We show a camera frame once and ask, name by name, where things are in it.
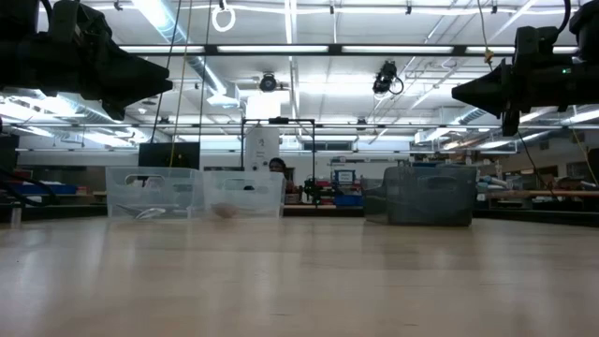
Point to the round black ceiling camera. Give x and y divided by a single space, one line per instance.
268 83

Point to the black monitor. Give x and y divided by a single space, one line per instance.
168 155

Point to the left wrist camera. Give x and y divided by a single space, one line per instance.
75 19

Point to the small background robot arm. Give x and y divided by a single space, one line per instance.
312 189

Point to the black table frame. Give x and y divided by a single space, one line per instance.
327 211

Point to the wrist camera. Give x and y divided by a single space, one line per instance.
75 19
536 44

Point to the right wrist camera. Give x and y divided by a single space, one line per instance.
536 44

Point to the person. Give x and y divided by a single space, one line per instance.
278 165

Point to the clear plastic bin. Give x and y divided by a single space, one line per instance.
154 187
243 196

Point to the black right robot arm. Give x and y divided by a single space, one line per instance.
587 28

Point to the small blue storage bin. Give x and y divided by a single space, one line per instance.
348 200

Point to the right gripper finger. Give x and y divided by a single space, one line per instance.
491 91
511 122

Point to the white cylinder tank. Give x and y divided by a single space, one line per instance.
262 147

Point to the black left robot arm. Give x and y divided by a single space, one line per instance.
18 14

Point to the dark grey plastic bin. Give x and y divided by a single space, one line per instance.
426 201

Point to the overhead light bar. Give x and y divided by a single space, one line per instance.
281 49

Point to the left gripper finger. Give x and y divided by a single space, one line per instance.
114 107
126 75

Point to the long blue bin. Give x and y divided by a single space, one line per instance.
47 189

